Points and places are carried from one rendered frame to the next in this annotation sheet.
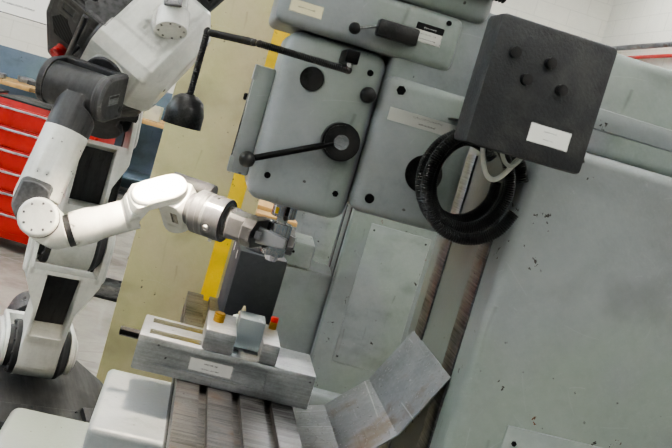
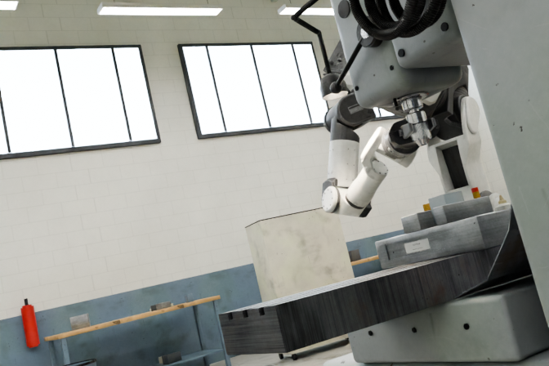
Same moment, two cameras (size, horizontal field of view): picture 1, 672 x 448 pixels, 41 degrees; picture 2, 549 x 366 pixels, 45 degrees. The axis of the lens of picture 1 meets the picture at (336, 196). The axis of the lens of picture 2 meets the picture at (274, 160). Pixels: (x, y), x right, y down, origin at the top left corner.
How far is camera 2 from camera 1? 1.54 m
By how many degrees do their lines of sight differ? 68
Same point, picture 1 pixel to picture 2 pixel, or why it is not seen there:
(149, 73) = not seen: hidden behind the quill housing
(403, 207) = (423, 39)
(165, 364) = (395, 256)
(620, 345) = not seen: outside the picture
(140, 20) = not seen: hidden behind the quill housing
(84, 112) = (338, 126)
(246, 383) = (440, 247)
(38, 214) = (328, 197)
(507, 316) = (483, 60)
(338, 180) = (389, 57)
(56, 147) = (332, 154)
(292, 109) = (346, 37)
